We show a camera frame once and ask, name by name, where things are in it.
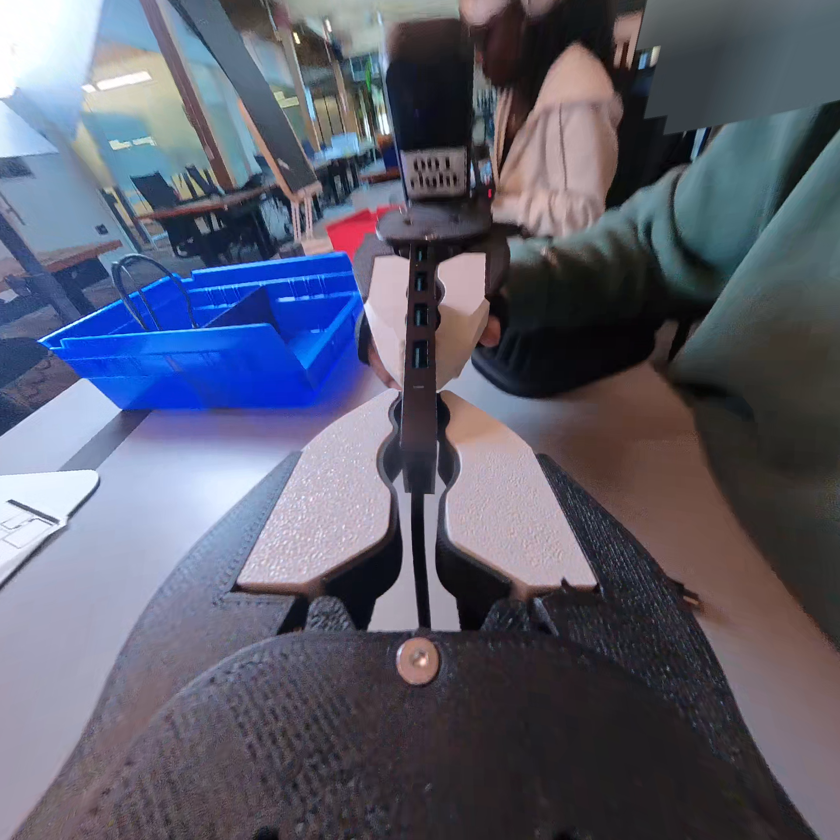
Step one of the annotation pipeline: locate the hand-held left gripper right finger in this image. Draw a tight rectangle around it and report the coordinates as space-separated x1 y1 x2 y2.
434 392 599 602

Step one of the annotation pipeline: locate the slim black usb hub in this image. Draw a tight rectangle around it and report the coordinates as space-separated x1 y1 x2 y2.
395 239 439 494

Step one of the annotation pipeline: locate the blue plastic bin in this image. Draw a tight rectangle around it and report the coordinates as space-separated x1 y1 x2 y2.
38 251 365 411

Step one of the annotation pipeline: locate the white light panel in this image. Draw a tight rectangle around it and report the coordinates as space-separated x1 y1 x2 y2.
0 0 106 158

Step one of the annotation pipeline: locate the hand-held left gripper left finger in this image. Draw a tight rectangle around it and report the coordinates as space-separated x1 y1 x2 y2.
235 392 404 597

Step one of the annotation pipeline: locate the black braided usb cable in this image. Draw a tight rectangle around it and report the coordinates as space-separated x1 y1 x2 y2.
110 253 199 332

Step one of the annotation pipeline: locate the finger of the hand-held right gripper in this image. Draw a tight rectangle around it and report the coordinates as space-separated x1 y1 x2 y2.
363 252 413 393
433 251 491 391

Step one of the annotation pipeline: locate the black office chair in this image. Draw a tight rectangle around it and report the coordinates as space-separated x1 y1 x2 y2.
130 172 198 260

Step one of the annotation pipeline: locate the red plastic bin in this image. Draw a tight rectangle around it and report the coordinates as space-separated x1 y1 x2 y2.
326 205 401 260

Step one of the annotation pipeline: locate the person's right forearm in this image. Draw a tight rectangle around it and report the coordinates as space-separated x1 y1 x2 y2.
505 161 729 322

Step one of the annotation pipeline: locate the wooden office desk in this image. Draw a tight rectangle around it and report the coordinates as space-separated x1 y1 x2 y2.
0 239 126 316
134 184 283 263

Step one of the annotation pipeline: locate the white stand with printed tags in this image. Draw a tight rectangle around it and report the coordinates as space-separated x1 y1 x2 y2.
0 469 101 585

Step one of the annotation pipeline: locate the person's right hand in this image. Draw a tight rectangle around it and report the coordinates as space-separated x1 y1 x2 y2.
478 294 508 350

